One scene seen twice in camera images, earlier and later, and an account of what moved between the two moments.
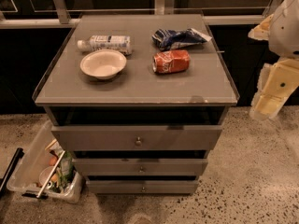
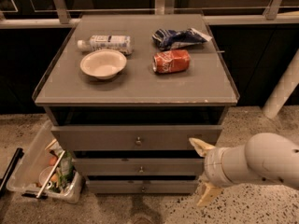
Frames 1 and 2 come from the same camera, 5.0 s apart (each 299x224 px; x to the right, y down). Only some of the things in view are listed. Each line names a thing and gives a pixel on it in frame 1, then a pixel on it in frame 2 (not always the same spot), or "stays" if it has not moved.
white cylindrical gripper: [286, 32] → [214, 164]
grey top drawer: [136, 137] stays
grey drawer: [140, 166] stays
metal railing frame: [60, 15] stays
